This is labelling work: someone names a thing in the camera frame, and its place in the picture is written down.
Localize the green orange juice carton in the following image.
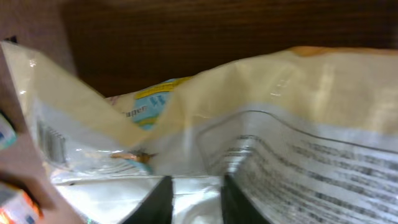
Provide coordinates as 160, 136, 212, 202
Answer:
1, 182, 43, 224

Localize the teal small drink carton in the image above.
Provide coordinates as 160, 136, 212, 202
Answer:
0, 114, 17, 150

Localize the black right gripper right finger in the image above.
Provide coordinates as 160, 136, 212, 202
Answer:
221, 175, 270, 224

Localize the cream yellow snack bag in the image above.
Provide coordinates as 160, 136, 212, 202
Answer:
1, 41, 397, 224

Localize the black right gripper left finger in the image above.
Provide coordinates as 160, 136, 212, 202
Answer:
122, 176, 174, 224

